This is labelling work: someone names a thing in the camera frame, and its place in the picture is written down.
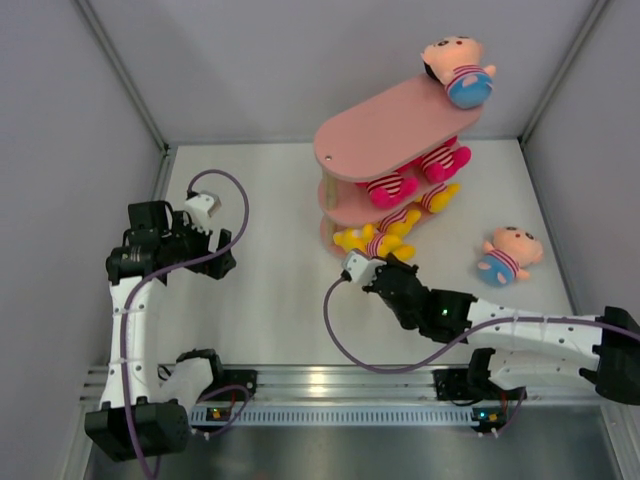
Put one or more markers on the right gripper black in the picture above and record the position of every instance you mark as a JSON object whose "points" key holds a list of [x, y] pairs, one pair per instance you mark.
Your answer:
{"points": [[392, 261]]}

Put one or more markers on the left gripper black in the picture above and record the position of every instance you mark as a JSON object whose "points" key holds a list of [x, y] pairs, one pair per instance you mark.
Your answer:
{"points": [[214, 267]]}

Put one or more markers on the yellow plush toy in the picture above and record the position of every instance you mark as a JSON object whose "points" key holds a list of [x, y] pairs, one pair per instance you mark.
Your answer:
{"points": [[438, 197], [373, 243], [399, 223]]}

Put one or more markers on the pink white panda plush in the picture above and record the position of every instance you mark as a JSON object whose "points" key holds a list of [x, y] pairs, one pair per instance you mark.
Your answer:
{"points": [[389, 190], [445, 160]]}

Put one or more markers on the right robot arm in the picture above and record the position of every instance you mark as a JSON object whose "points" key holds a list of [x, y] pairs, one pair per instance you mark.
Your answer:
{"points": [[512, 348]]}

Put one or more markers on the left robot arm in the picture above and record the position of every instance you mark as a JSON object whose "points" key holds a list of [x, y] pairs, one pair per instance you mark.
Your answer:
{"points": [[139, 414]]}

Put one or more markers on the yellow plush toy under shelf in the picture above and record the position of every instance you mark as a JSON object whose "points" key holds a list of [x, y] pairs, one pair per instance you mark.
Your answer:
{"points": [[438, 197]]}

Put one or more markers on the pink three-tier shelf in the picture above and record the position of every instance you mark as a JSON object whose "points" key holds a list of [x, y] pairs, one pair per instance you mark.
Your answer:
{"points": [[385, 133]]}

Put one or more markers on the boy doll on shelf top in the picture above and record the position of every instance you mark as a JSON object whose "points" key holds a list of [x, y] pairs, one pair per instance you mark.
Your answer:
{"points": [[454, 62]]}

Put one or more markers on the boy doll blue shorts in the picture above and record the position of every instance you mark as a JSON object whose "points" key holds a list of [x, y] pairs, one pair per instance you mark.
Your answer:
{"points": [[508, 255]]}

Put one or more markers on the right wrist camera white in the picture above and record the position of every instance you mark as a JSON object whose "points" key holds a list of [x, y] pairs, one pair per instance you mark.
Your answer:
{"points": [[359, 268]]}

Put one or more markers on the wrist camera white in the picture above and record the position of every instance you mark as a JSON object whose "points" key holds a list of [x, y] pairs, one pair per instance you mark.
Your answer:
{"points": [[200, 208], [359, 268]]}

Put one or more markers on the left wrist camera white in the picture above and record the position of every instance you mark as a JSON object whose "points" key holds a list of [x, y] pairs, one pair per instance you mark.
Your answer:
{"points": [[200, 208]]}

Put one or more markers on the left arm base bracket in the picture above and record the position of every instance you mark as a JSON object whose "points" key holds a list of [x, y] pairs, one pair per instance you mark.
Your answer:
{"points": [[233, 376]]}

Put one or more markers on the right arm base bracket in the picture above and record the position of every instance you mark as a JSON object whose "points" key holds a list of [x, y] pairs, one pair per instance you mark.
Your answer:
{"points": [[462, 387]]}

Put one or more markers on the aluminium mounting rail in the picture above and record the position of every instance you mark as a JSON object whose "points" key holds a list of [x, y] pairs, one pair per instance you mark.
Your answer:
{"points": [[344, 383]]}

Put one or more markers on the slotted cable duct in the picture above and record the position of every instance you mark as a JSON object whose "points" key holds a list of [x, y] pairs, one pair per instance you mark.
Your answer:
{"points": [[255, 415]]}

